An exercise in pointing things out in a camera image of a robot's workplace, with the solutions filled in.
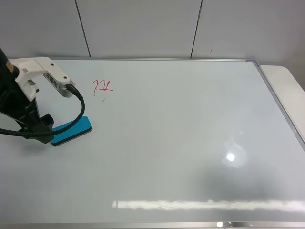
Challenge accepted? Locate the red marker scribble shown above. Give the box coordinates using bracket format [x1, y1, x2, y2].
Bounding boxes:
[92, 80, 113, 102]

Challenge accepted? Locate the black braided camera cable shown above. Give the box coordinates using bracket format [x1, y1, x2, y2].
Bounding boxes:
[0, 84, 85, 138]

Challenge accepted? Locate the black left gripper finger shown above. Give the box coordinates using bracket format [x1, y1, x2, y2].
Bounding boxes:
[17, 114, 54, 144]

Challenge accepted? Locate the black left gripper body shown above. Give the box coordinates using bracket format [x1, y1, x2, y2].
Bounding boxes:
[0, 51, 40, 126]

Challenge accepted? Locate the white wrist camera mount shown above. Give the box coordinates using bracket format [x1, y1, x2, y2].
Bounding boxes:
[11, 57, 74, 102]

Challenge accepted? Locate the white whiteboard with aluminium frame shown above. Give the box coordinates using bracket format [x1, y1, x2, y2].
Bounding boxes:
[0, 59, 305, 229]

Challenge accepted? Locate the teal whiteboard eraser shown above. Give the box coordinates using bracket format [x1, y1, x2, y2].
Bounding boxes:
[51, 116, 93, 146]

